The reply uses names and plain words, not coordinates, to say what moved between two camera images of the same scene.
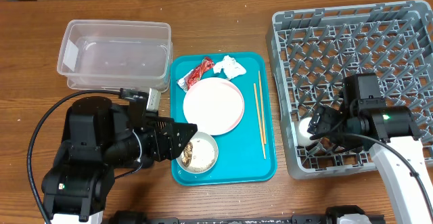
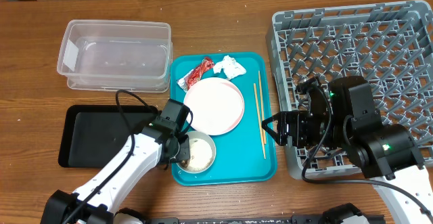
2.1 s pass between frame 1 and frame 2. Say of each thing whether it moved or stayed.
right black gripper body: moved
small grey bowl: stayed
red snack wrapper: stayed
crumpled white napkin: stayed
